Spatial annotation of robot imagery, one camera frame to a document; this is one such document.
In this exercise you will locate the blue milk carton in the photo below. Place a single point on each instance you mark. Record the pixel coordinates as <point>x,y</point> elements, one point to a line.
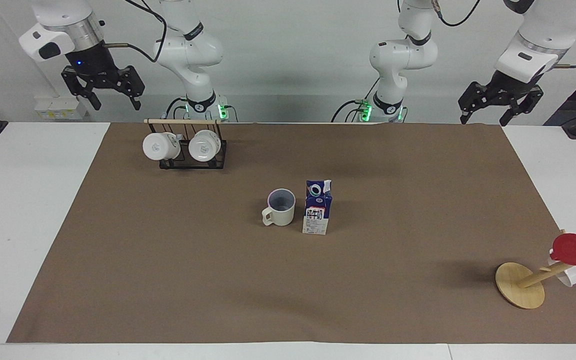
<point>317,212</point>

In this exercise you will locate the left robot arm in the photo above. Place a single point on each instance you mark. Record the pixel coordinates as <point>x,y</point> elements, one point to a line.
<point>400,55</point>

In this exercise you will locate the white cup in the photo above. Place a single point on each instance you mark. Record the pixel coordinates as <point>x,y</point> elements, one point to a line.
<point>203,146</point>
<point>160,146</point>
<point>568,275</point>

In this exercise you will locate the beige mug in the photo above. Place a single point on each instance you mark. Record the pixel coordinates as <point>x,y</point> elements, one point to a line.
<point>282,212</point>

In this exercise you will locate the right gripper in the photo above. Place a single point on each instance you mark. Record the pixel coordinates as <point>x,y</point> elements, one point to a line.
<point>92,62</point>

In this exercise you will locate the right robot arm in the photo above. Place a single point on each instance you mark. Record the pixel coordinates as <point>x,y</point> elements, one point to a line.
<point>190,55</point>

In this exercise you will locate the wooden mug tree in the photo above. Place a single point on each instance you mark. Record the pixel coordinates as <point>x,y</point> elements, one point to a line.
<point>518,285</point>

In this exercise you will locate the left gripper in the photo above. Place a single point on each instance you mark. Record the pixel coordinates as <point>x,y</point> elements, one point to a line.
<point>513,87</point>

